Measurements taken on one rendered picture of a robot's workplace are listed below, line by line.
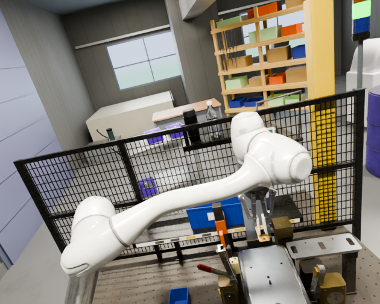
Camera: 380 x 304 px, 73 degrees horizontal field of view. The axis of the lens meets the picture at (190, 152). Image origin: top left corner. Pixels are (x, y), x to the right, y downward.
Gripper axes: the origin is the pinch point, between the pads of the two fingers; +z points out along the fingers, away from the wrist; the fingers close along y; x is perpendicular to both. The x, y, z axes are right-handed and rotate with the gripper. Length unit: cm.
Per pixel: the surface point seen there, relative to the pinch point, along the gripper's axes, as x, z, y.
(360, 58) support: 54, -41, 64
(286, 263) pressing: 7.8, 28.9, 9.3
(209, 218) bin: 35.4, 19.8, -20.9
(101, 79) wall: 733, -34, -316
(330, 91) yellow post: 57, -27, 51
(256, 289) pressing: -2.4, 28.9, -5.9
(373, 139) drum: 213, 81, 170
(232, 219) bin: 34.3, 22.5, -9.4
